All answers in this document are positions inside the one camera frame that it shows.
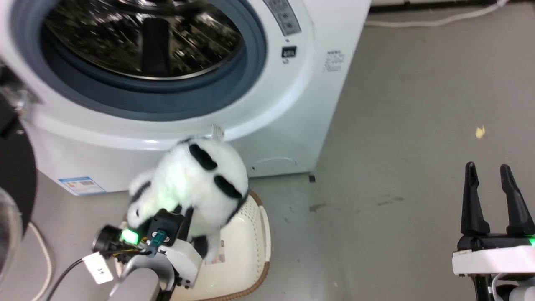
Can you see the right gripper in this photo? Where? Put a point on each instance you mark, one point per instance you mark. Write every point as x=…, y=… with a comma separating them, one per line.
x=493, y=259

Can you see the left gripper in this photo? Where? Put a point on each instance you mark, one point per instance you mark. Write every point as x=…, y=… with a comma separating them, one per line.
x=184, y=259

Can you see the black and white panda plush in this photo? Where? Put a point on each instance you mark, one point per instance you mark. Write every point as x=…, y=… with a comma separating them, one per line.
x=188, y=179

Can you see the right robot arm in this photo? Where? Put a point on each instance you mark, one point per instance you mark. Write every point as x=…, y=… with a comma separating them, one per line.
x=514, y=290

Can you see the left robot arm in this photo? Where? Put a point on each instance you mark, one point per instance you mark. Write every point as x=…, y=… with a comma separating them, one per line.
x=140, y=284

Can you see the cream plastic laundry basket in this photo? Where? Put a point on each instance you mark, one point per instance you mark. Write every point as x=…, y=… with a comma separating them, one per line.
x=242, y=251

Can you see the white front-load washing machine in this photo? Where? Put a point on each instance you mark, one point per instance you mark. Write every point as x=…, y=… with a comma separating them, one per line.
x=292, y=125

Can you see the black round washing machine door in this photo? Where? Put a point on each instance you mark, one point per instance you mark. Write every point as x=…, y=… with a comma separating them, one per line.
x=14, y=167

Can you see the steel washing machine drum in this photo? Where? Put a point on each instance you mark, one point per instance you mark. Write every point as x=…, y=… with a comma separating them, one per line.
x=125, y=37

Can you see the yellow scrap on floor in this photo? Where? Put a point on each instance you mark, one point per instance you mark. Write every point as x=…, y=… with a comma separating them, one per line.
x=480, y=132

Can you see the white paper tag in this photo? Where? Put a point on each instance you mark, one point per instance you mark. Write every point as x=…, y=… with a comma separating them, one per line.
x=98, y=268

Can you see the blue energy label sticker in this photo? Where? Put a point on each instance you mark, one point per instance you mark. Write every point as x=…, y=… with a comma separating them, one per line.
x=82, y=185

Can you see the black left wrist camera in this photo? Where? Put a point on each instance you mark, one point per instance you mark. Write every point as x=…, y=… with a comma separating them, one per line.
x=106, y=239

